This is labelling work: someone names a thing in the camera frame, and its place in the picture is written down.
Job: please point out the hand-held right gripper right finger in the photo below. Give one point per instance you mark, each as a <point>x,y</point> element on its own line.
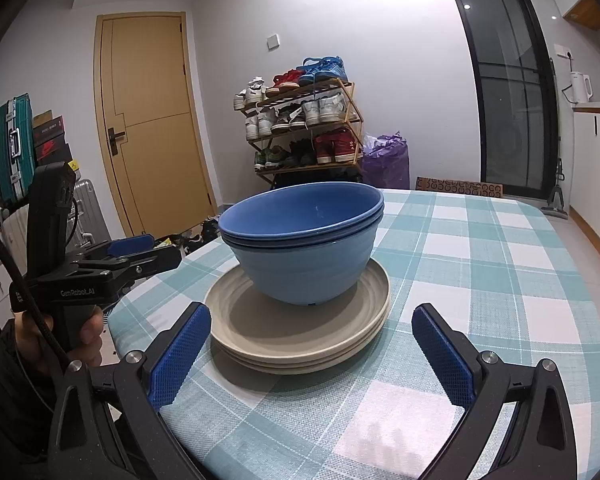
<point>442,355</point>

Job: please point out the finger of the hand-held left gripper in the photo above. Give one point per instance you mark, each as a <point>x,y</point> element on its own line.
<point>155,260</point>
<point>130,246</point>

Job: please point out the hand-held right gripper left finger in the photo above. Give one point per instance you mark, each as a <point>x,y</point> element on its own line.
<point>180,355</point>

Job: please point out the blue bowl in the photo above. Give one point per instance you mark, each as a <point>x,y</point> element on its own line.
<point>305,275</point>
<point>300,210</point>
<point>280,243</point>

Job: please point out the person's left hand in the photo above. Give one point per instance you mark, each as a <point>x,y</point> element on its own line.
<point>90,332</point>

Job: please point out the silver suitcase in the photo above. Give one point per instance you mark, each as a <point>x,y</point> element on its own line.
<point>82,210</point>

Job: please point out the pile of dark shoes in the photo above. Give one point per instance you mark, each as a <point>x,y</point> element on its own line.
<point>200,232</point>

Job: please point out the black box yellow mark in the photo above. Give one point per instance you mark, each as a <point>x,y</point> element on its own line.
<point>45,165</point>

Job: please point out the red black shoe box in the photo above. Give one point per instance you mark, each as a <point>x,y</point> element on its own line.
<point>50,147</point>

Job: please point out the teal white checked tablecloth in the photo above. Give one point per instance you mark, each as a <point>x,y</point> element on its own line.
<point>480,270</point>

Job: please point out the teal suitcase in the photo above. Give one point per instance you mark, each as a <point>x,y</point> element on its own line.
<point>10,150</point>

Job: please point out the brown shoe box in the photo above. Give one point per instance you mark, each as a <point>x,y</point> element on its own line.
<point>47,122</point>

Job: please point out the wooden door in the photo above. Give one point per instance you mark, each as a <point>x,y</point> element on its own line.
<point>150,110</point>

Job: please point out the brown patterned doormat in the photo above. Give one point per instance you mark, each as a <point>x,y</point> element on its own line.
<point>460,186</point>

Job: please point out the upright vacuum cleaner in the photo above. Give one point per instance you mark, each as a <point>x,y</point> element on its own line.
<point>555,197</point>

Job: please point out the purple plastic bag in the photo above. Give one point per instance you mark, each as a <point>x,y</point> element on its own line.
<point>387,160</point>

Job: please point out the wooden shoe rack with shoes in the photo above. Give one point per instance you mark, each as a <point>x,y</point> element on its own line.
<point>325,110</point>

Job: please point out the white kitchen cabinet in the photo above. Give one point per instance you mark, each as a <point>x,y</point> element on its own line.
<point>595,160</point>

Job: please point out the black framed glass door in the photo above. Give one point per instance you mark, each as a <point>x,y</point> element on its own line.
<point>510,85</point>

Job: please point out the white electric kettle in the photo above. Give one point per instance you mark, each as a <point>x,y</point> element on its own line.
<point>580,87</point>

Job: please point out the white light switch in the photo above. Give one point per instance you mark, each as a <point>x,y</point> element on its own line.
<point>273,41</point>

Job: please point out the white wall socket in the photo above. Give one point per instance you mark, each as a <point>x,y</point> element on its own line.
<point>565,52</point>

